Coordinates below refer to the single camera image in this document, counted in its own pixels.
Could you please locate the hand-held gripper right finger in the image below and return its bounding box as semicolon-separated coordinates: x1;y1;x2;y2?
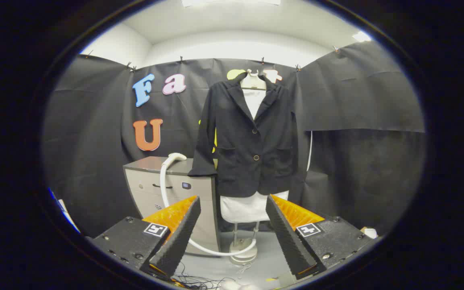
265;194;377;280

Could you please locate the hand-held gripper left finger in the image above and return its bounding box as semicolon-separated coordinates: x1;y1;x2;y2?
88;196;201;280

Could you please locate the white garment steamer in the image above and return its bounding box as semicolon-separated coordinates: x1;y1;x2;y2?
159;152;257;257

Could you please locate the black jacket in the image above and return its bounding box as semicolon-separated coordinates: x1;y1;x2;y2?
188;72;300;198

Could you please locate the white mannequin torso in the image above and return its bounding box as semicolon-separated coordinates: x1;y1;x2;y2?
220;69;290;224

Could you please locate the grey cabinet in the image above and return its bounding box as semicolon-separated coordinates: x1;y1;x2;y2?
123;156;221;256

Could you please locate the white sheet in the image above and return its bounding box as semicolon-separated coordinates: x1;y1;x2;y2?
49;189;80;233

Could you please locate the black backdrop cloth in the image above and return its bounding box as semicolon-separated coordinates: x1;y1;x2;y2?
42;40;426;238

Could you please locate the tangle of floor cables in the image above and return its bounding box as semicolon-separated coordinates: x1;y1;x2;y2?
172;262;236;289

